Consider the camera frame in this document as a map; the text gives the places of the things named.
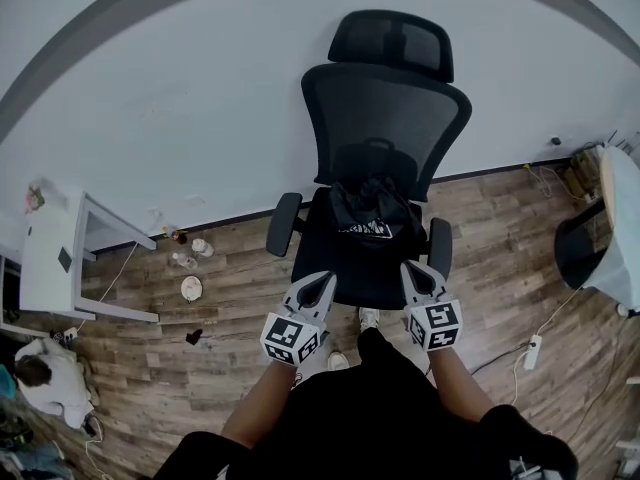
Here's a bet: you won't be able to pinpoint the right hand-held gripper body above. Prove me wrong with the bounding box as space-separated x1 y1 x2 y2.
403 287 464 353

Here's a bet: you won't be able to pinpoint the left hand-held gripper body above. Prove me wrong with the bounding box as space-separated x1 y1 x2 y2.
259 307 331 368

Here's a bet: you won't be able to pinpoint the black fabric bag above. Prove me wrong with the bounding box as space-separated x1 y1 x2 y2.
327 175 429 264

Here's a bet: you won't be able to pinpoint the black mesh office chair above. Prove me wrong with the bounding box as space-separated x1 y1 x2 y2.
264 9 474 312

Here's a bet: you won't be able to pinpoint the person's right forearm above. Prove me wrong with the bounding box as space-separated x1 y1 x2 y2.
427 345 501 424

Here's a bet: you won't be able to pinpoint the person's left forearm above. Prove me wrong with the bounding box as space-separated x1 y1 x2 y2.
219 360 296 449

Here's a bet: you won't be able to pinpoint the long white power strip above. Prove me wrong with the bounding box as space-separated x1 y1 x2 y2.
523 334 544 371

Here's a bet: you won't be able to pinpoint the round white plate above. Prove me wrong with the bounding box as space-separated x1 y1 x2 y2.
180 275 204 302

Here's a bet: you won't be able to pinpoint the person's black clothes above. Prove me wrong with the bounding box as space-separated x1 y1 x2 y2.
157 327 579 480

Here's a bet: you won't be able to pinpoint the round table with black base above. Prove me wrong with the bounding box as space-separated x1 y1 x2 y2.
553 145 624 292

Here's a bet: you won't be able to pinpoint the brown cardboard box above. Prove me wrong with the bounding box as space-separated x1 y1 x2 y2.
564 150 601 202

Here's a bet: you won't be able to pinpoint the light blue tablecloth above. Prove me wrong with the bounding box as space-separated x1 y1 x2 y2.
582 145 640 317

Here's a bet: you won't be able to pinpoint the white desk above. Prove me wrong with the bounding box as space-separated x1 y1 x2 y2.
19 190 160 324

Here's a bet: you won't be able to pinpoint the pink flower bunch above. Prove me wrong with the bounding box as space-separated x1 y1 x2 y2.
25 182 49 214

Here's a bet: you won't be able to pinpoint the white table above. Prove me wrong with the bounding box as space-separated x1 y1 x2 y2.
0 212 26 269

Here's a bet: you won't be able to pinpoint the black floor cable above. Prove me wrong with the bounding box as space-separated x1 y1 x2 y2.
469 342 531 377

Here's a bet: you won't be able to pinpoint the long looped white cable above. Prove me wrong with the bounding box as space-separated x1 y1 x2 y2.
512 362 534 407

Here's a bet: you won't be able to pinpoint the white cable to round table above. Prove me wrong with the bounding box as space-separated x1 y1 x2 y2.
537 287 584 337

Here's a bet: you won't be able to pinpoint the white cable by wall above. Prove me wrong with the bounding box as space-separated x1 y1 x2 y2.
524 163 556 198

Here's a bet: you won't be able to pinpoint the white desk cable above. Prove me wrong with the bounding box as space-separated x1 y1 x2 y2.
74 241 139 332

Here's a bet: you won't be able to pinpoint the white cable with charger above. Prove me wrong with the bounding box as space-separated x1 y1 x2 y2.
84 417 109 480

